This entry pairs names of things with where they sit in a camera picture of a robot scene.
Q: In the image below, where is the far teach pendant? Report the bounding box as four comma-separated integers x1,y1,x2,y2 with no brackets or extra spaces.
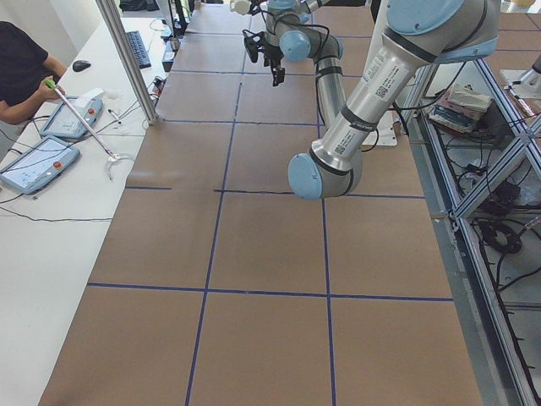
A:
39,96,102,140

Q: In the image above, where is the aluminium table frame rail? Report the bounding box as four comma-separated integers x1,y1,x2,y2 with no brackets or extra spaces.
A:
403,50,540,405

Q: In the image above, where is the black computer mouse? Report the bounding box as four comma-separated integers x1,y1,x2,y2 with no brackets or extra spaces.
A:
72,60,91,73

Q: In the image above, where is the aluminium frame post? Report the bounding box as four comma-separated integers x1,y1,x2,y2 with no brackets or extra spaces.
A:
96,0,158,125

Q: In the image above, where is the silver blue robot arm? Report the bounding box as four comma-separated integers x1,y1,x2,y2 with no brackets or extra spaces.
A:
265,1,500,200
249,0,329,23

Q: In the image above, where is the near teach pendant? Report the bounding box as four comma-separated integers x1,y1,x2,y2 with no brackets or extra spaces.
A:
1,135,80,195

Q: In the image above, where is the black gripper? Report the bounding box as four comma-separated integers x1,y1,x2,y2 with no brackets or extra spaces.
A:
263,43,285,87

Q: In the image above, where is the teach pendant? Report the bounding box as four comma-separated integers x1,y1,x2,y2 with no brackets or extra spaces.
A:
1,135,80,195
39,96,102,140

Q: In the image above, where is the metal grabber stick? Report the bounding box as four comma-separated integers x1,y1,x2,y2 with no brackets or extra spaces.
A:
44,79,135,182

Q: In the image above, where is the black keyboard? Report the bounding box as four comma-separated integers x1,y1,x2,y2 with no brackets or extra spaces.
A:
125,30,151,69

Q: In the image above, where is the stack of books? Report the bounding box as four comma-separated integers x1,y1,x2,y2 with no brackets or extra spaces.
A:
428,84,492,134

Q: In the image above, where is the black marker pen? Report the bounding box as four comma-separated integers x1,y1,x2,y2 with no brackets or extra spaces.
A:
107,108,122,124

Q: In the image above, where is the seated person black shirt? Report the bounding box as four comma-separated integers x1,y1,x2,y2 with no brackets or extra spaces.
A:
1,21,67,125

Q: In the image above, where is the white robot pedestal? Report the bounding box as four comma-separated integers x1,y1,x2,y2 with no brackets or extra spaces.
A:
362,110,397,149

